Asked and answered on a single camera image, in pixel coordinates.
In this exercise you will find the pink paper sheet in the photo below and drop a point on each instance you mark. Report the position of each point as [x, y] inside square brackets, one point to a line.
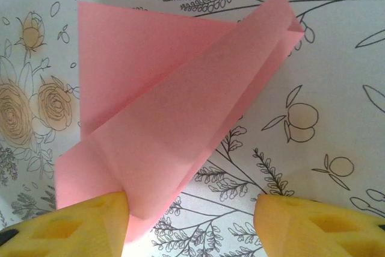
[156, 112]

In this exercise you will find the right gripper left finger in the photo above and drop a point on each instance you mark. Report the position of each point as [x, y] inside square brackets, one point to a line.
[72, 233]

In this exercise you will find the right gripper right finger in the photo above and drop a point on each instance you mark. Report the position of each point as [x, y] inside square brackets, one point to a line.
[325, 230]

